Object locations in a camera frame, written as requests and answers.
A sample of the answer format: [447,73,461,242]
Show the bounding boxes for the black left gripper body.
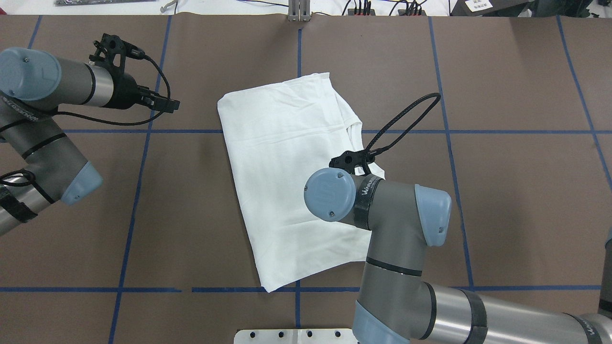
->
[111,71,152,109]

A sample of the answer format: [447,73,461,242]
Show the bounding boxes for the white long-sleeve printed shirt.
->
[217,72,370,292]

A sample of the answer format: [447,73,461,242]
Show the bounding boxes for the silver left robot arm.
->
[1,36,180,235]

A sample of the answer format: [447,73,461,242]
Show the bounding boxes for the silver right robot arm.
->
[304,168,611,344]

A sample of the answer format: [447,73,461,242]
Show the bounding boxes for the black orange adapter box upper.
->
[341,0,375,17]

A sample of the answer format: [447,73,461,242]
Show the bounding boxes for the black orange adapter box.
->
[341,0,375,17]
[389,0,427,17]

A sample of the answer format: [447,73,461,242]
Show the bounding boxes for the black orange adapter box lower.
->
[389,0,427,17]

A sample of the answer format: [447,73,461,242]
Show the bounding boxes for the black power adapter box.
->
[450,0,533,17]

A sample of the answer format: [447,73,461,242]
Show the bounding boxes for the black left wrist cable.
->
[0,50,172,192]

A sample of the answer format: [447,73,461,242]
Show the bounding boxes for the aluminium frame post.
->
[288,0,312,22]

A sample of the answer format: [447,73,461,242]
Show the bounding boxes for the white pedestal column with base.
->
[233,328,359,344]

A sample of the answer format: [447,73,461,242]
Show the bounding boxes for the black robot wrist cable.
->
[364,93,442,158]

